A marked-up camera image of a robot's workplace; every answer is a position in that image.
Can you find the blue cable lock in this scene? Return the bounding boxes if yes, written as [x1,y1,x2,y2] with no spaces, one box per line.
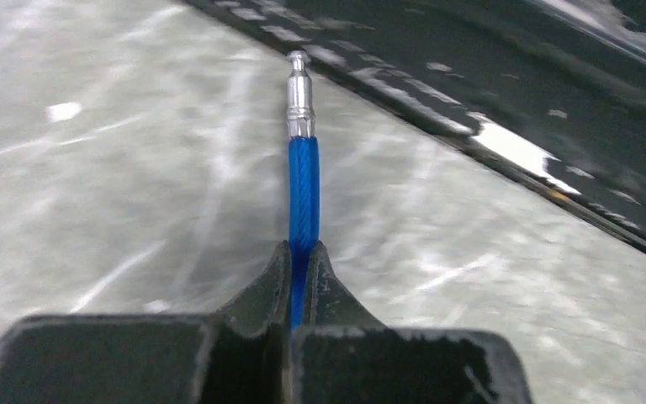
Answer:
[286,50,320,328]

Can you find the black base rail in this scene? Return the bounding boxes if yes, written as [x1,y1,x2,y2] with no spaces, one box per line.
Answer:
[195,1,646,253]

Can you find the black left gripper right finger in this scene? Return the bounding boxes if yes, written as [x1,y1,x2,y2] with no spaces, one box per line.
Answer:
[292,242,533,403]

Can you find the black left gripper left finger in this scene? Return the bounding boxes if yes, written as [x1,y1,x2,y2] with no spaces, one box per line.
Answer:
[0,242,291,403]

